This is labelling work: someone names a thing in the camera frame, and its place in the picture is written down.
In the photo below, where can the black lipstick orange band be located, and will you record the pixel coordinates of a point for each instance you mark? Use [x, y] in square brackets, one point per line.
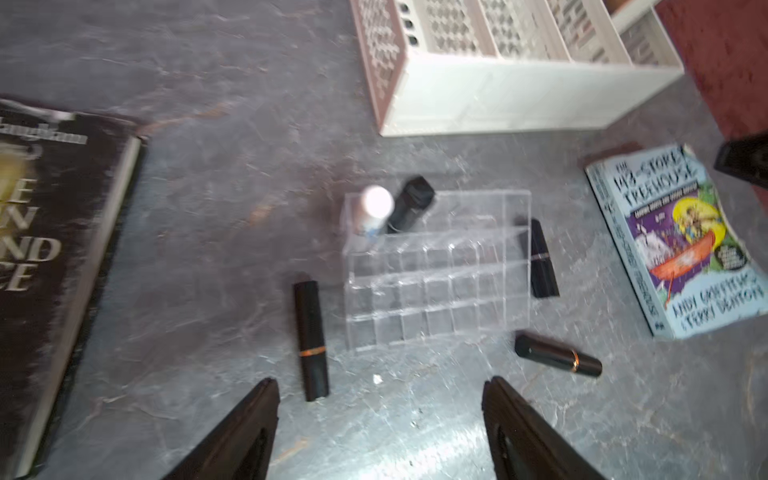
[311, 340]

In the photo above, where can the Treehouse paperback book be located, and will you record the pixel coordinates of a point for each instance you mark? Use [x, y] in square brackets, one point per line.
[689, 271]

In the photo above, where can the black hardcover Maugham book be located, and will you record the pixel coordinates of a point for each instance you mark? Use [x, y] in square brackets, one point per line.
[65, 177]

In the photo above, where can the white magazine file organizer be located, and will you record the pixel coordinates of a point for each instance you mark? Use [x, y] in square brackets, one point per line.
[456, 67]

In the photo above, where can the white lip balm tube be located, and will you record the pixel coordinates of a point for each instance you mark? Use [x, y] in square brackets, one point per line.
[370, 211]

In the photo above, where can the black lipstick angled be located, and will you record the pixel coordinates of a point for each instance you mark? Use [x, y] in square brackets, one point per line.
[414, 199]

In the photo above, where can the black lipstick gold band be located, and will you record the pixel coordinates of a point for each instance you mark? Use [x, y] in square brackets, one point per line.
[554, 354]

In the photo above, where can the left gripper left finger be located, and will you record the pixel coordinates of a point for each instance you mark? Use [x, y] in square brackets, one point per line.
[240, 446]

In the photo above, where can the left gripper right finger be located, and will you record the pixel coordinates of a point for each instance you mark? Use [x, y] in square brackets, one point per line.
[522, 444]

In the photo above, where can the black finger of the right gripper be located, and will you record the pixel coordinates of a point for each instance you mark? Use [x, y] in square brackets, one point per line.
[745, 159]

